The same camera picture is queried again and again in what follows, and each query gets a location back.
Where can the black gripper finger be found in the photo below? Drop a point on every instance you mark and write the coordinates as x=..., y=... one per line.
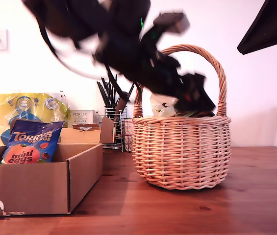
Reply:
x=273, y=24
x=194, y=98

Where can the white Galaxy truffle eggs bag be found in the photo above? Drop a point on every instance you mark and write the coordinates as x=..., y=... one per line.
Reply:
x=160, y=107

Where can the blue Terry's mini eggs bag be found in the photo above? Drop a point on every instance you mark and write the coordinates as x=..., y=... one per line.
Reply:
x=30, y=147

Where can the white Porlex box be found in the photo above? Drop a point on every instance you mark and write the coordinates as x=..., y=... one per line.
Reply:
x=80, y=116

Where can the brown cardboard box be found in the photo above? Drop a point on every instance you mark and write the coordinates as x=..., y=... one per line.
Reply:
x=30, y=188

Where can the black drinking straws bundle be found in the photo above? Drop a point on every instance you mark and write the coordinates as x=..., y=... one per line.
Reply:
x=106, y=95

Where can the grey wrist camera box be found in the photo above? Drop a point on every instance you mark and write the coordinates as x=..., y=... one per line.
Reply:
x=175, y=22

